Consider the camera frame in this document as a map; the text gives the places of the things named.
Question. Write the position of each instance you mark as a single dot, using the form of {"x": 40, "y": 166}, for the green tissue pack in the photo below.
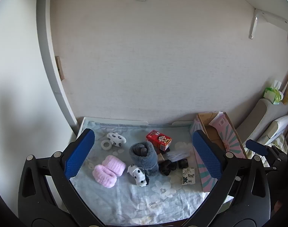
{"x": 272, "y": 94}

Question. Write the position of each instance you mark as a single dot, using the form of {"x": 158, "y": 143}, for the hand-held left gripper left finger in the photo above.
{"x": 79, "y": 153}

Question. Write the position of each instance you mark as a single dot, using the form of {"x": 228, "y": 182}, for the black scrunchie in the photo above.
{"x": 167, "y": 167}

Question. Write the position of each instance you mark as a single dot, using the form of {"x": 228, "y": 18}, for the grey fluffy rolled sock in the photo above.
{"x": 147, "y": 164}

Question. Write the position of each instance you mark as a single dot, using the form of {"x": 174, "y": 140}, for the white black-dotted sock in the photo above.
{"x": 116, "y": 139}
{"x": 138, "y": 173}

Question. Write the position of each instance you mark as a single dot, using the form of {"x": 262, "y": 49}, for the floral bed sheet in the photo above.
{"x": 279, "y": 143}

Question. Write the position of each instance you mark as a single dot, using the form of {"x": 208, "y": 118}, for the beige round container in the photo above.
{"x": 161, "y": 157}

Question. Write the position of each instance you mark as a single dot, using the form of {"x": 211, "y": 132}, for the white door frame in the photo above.
{"x": 48, "y": 63}

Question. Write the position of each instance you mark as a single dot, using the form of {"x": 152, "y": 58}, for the red cartoon print box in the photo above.
{"x": 158, "y": 138}

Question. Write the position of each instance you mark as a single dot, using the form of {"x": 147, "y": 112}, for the white desktop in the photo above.
{"x": 115, "y": 120}

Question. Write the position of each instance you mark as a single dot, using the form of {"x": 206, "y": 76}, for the white pillow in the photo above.
{"x": 276, "y": 128}

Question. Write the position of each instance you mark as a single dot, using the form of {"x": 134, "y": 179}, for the pink teal striped cardboard box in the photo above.
{"x": 231, "y": 144}

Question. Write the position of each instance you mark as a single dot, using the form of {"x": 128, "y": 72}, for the white angled wall bracket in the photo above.
{"x": 264, "y": 16}

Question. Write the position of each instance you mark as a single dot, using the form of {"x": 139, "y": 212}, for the pink fluffy sock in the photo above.
{"x": 103, "y": 176}
{"x": 114, "y": 165}

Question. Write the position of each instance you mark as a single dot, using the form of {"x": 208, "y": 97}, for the beige wall plate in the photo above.
{"x": 60, "y": 68}

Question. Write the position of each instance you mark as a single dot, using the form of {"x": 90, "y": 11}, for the clear plastic bag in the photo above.
{"x": 178, "y": 155}

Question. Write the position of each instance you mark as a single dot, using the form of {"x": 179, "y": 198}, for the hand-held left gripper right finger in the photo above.
{"x": 206, "y": 156}

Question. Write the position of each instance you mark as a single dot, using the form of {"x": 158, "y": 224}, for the small white floral box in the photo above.
{"x": 188, "y": 176}

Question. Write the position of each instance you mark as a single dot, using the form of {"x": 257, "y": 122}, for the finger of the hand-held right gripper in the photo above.
{"x": 255, "y": 146}

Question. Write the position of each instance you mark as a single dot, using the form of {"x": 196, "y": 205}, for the small dark jar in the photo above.
{"x": 184, "y": 163}

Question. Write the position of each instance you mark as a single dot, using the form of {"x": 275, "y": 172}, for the grey cushion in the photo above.
{"x": 262, "y": 115}

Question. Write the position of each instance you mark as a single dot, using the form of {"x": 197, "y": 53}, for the white tape roll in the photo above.
{"x": 103, "y": 146}

